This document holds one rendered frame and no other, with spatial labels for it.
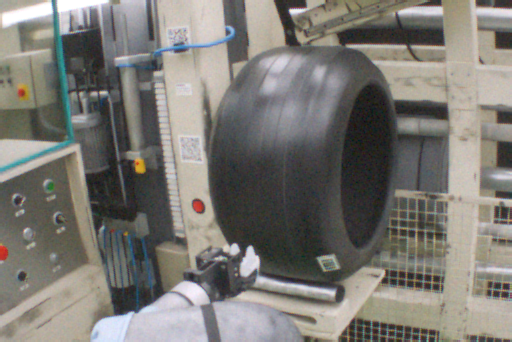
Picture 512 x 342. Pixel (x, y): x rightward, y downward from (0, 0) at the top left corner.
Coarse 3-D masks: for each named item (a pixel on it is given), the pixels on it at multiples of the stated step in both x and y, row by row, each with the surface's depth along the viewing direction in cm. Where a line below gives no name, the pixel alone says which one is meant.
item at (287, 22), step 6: (276, 0) 165; (282, 0) 165; (276, 6) 167; (282, 6) 166; (282, 12) 167; (288, 12) 168; (282, 18) 169; (288, 18) 169; (282, 24) 171; (288, 24) 170; (294, 24) 172; (288, 30) 171; (294, 30) 172; (288, 36) 173; (294, 36) 173; (288, 42) 175; (294, 42) 174
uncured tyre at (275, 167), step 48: (288, 48) 138; (336, 48) 133; (240, 96) 128; (288, 96) 122; (336, 96) 121; (384, 96) 146; (240, 144) 124; (288, 144) 118; (336, 144) 120; (384, 144) 164; (240, 192) 125; (288, 192) 119; (336, 192) 122; (384, 192) 157; (240, 240) 131; (288, 240) 124; (336, 240) 125
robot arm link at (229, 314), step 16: (224, 304) 61; (240, 304) 61; (256, 304) 63; (224, 320) 58; (240, 320) 58; (256, 320) 59; (272, 320) 61; (288, 320) 64; (224, 336) 57; (240, 336) 57; (256, 336) 58; (272, 336) 59; (288, 336) 61
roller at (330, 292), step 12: (264, 276) 147; (276, 276) 146; (264, 288) 147; (276, 288) 145; (288, 288) 143; (300, 288) 141; (312, 288) 140; (324, 288) 138; (336, 288) 137; (336, 300) 137
